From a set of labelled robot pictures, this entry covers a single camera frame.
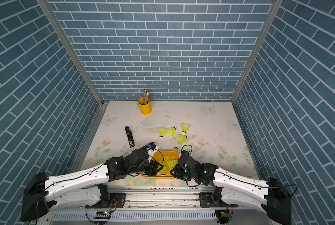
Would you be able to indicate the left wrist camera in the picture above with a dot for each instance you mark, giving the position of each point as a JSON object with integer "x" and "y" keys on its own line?
{"x": 151, "y": 150}

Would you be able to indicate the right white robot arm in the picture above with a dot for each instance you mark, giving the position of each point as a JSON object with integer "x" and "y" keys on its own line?
{"x": 270, "y": 197}

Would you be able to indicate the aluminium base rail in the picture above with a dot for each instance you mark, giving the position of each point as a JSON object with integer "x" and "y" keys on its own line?
{"x": 167, "y": 199}

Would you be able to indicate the circuit board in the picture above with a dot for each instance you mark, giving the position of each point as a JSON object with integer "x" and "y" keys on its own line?
{"x": 102, "y": 215}
{"x": 225, "y": 214}

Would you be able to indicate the white vent grille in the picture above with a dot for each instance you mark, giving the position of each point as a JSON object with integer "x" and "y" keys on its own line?
{"x": 133, "y": 216}

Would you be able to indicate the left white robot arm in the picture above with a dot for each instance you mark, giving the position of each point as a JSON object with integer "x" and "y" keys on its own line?
{"x": 34, "y": 204}

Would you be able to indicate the right metal corner post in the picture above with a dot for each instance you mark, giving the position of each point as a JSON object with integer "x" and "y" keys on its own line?
{"x": 257, "y": 46}

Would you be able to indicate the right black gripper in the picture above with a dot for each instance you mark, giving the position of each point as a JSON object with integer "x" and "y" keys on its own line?
{"x": 176, "y": 173}

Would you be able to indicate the yellow pen cup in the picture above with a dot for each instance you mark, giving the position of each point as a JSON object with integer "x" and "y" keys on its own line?
{"x": 145, "y": 106}

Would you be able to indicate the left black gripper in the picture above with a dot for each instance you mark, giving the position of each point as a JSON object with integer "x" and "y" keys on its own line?
{"x": 153, "y": 172}

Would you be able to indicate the metal corner post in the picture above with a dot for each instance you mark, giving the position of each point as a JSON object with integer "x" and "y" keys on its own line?
{"x": 257, "y": 46}
{"x": 53, "y": 20}

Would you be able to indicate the black cylindrical marker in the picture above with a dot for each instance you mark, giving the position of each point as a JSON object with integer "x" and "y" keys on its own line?
{"x": 129, "y": 136}

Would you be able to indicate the left metal corner post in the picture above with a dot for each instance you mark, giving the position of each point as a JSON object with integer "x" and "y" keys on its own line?
{"x": 53, "y": 20}

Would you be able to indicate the pencils in cup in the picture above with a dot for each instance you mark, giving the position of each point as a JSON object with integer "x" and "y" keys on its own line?
{"x": 145, "y": 97}

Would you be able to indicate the right circuit board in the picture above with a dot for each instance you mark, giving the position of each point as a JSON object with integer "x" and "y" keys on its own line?
{"x": 225, "y": 214}

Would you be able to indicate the left circuit board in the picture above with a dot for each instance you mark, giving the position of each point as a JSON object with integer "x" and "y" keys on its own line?
{"x": 102, "y": 215}

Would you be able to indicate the yellow plastic storage box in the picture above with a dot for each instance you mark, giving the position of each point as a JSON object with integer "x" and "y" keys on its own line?
{"x": 165, "y": 156}

